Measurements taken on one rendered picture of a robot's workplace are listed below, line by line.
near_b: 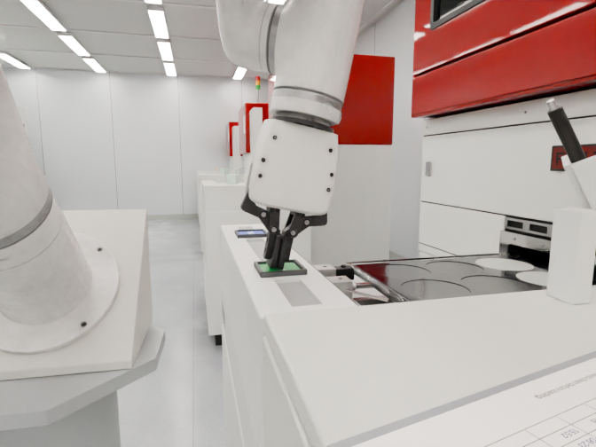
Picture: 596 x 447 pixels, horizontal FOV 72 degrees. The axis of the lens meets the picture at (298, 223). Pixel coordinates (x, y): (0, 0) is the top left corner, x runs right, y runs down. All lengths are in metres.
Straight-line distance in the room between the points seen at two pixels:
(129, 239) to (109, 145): 7.89
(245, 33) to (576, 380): 0.43
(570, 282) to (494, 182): 0.64
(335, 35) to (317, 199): 0.18
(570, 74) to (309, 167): 0.54
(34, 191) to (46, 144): 8.34
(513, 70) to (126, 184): 7.96
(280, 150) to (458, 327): 0.26
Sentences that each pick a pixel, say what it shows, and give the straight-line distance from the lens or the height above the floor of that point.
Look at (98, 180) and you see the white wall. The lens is 8.63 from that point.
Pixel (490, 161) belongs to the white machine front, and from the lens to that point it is 1.08.
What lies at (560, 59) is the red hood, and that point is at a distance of 0.90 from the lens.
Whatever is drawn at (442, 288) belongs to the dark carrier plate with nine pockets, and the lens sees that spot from 0.68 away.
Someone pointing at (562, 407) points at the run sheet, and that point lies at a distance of 0.26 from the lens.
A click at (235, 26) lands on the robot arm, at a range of 0.50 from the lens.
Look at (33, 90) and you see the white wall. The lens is 8.96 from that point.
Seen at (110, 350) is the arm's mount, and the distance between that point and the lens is 0.63.
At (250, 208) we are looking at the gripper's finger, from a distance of 0.48.
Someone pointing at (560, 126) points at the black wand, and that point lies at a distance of 0.43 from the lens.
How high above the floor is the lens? 1.09
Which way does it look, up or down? 8 degrees down
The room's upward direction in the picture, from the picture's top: straight up
